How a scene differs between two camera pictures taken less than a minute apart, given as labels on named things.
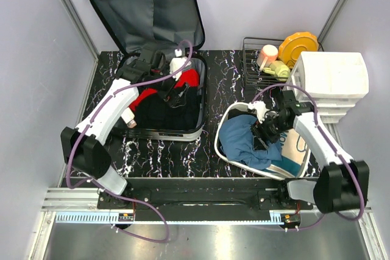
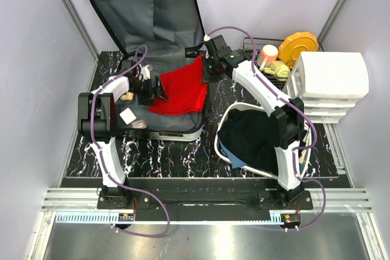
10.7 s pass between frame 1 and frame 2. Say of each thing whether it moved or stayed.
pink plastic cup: stayed
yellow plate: stayed
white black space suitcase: stayed
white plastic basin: stayed
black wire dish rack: stayed
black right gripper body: moved
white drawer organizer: stayed
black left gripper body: moved
